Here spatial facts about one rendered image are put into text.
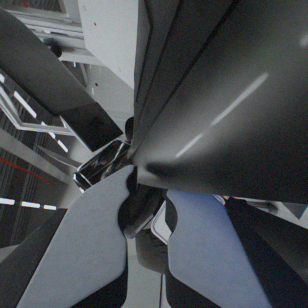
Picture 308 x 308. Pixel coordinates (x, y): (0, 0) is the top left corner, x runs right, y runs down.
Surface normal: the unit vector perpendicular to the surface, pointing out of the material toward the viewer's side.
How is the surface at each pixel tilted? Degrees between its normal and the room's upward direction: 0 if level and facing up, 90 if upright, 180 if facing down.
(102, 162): 69
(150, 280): 90
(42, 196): 90
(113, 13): 50
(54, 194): 90
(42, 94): 132
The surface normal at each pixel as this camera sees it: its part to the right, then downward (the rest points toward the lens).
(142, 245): -0.14, 0.70
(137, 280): 0.11, -0.27
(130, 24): -0.69, 0.62
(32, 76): 0.76, -0.57
